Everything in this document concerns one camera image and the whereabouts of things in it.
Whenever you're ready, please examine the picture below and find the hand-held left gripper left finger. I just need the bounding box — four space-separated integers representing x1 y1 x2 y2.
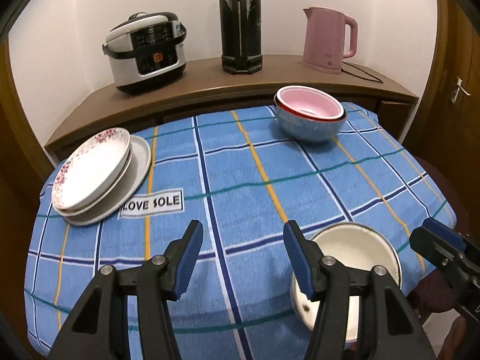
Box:
49 220 204 360

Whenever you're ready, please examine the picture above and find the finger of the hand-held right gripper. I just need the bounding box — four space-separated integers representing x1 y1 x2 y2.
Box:
409 217 474 271

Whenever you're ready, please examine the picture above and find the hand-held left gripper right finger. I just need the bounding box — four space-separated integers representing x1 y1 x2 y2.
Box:
283 220 437 360

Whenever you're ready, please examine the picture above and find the cream enamel bowl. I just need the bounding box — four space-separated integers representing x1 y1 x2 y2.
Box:
290 223 403 343

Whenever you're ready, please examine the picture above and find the white bowl with red flower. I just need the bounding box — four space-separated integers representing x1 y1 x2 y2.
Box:
58 150 133 217

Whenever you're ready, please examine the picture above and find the plain white plate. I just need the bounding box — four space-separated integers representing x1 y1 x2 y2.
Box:
64 135 152 226

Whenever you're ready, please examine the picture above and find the dark red chair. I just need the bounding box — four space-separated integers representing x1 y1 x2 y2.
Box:
407 155 480 360

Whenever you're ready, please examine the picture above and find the blue plaid tablecloth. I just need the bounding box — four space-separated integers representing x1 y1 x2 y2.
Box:
24 101 458 357

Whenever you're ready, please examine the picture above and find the brown wooden sideboard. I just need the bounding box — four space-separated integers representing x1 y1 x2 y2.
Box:
44 53 420 162

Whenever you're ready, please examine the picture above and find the white and black rice cooker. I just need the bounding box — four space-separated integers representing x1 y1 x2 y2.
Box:
102 11 188 95

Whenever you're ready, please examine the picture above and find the pink electric kettle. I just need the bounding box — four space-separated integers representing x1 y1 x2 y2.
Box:
302 6 359 75

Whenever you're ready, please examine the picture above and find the black thermos flask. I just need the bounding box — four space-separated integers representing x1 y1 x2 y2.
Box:
217 0 264 74

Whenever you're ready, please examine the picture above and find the metal door handle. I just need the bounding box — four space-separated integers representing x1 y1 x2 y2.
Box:
452 77 470 104

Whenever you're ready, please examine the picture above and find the black kettle power cable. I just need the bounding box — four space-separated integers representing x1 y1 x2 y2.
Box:
342 62 384 83

